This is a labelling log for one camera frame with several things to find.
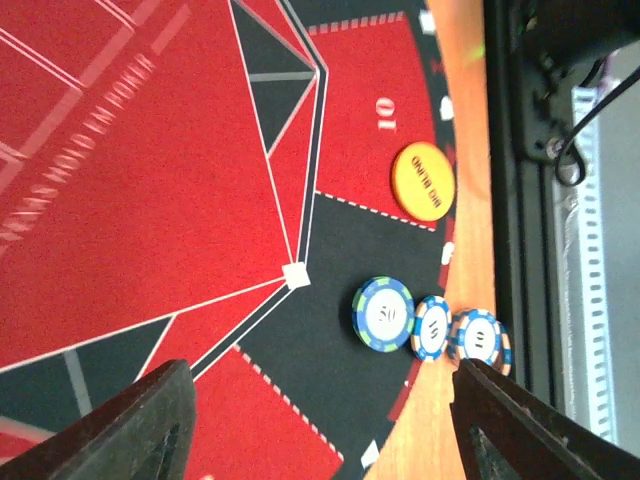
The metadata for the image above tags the orange big blind button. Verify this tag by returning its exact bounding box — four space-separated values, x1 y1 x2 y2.
391 142 456 222

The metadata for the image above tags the blue orange ten chip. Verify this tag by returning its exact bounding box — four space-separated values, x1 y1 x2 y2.
446 308 513 376
411 295 452 362

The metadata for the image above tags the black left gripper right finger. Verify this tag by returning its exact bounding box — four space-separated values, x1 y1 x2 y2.
450 359 639 479

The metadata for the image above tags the light blue slotted cable duct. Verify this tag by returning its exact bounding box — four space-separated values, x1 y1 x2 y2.
575 118 618 444

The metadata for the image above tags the blue green fifty chip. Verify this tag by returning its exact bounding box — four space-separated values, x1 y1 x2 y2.
351 276 415 353

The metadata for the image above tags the round red black poker mat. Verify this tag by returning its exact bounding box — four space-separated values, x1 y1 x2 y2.
1 1 455 479

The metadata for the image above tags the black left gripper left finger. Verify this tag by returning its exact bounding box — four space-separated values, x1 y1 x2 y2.
1 360 196 479

